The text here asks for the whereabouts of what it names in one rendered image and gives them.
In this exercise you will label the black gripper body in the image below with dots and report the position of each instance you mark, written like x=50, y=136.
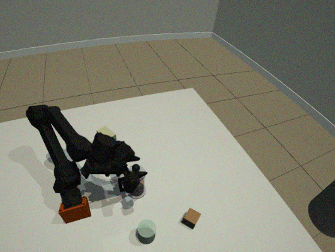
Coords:
x=131, y=180

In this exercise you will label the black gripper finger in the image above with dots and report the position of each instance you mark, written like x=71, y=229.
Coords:
x=134, y=159
x=140, y=174

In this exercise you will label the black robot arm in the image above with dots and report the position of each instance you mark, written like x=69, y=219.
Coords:
x=67, y=174

